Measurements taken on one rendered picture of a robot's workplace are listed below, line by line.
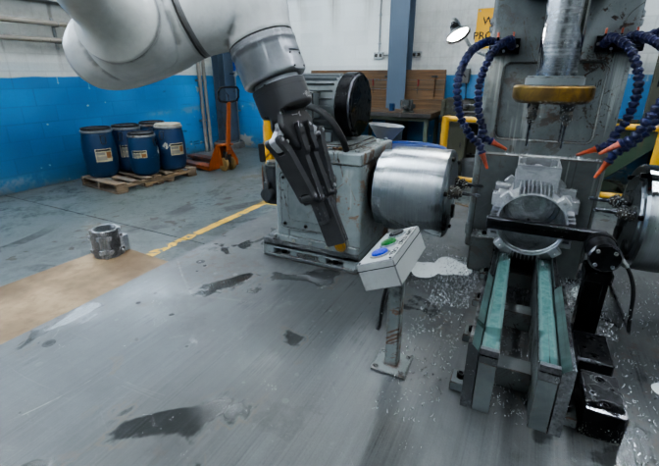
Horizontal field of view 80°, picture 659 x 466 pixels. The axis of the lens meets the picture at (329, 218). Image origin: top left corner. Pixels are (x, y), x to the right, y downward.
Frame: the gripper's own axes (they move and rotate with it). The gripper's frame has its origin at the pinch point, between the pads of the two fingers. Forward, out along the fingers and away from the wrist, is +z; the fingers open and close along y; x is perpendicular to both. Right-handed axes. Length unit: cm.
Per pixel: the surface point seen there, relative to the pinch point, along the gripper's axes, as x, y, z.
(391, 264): -3.0, 8.5, 11.2
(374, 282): 1.2, 8.5, 13.8
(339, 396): 14.0, 4.3, 33.1
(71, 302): 217, 63, 18
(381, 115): 157, 488, -32
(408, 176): 4, 53, 4
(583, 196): -33, 74, 26
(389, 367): 8.2, 15.2, 35.0
